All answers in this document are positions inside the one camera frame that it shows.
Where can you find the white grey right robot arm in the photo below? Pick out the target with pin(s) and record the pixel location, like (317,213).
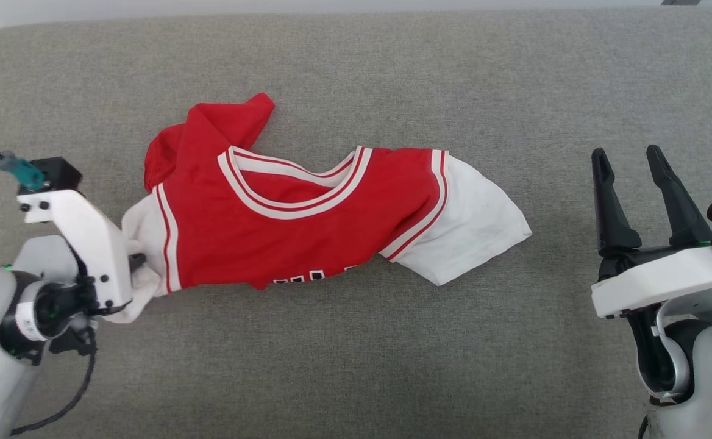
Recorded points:
(709,366)

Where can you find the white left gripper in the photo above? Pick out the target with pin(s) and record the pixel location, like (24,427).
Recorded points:
(97,250)

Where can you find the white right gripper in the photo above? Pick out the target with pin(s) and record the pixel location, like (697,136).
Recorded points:
(661,280)

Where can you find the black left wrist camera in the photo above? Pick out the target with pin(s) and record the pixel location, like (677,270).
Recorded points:
(57,174)

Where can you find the red and white jersey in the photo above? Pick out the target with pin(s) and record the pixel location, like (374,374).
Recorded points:
(295,225)

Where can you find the teal left camera connector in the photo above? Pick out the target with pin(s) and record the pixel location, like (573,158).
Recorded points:
(24,171)

